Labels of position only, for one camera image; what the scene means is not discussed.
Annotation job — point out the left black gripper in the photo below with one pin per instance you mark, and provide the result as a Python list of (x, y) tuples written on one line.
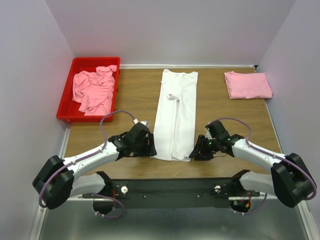
[(146, 146)]

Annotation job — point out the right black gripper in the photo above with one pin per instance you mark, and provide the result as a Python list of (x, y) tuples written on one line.
[(203, 147)]

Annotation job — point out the white t shirt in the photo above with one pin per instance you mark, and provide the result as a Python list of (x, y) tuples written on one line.
[(175, 120)]

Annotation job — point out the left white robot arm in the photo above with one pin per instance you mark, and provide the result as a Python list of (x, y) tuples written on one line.
[(60, 178)]

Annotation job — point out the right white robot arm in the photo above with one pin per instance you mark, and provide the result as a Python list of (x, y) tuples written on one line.
[(288, 178)]

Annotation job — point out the folded pink t shirt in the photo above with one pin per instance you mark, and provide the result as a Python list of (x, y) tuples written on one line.
[(247, 85)]

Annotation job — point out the crumpled pink t shirt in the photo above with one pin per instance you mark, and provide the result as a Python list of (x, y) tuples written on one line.
[(94, 91)]

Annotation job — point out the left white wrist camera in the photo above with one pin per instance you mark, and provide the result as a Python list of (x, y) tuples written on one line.
[(144, 122)]

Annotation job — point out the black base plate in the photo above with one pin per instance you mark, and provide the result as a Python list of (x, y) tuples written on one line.
[(172, 193)]

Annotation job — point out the aluminium frame rail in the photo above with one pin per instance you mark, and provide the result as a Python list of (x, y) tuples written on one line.
[(289, 179)]

